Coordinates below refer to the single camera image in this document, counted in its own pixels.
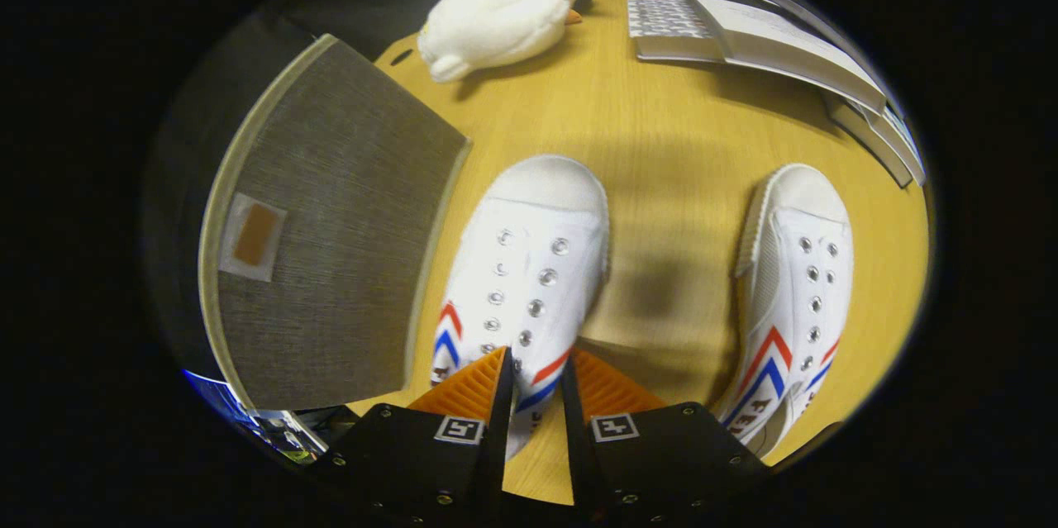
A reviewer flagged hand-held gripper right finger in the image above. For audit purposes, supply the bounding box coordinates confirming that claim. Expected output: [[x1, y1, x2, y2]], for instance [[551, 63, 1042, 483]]
[[560, 346, 774, 528]]

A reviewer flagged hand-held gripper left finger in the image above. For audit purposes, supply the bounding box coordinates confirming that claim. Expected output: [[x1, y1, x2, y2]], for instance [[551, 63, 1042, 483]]
[[310, 346, 515, 528]]

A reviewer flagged white canvas shoe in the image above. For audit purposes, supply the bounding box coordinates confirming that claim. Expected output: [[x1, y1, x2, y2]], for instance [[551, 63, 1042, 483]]
[[430, 154, 611, 461], [712, 163, 855, 460]]

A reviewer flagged grey fabric storage box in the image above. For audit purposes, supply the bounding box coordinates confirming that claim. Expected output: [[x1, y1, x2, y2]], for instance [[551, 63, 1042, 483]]
[[197, 34, 474, 413]]

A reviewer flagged computer monitor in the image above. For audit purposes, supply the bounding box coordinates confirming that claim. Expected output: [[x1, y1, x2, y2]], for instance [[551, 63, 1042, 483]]
[[183, 369, 327, 463]]

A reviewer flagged white duck plush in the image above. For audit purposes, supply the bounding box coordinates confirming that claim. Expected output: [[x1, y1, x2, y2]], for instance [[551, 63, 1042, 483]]
[[416, 0, 573, 84]]

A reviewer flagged white book under stack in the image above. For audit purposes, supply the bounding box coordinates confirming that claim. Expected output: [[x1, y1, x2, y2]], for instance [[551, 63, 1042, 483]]
[[825, 92, 927, 188]]

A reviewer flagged grey patterned book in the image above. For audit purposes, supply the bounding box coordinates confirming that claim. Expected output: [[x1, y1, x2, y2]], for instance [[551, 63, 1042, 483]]
[[627, 0, 728, 64]]

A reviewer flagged white portrait cover book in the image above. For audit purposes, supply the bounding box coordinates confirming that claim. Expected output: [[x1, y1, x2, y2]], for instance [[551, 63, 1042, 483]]
[[674, 0, 889, 116]]

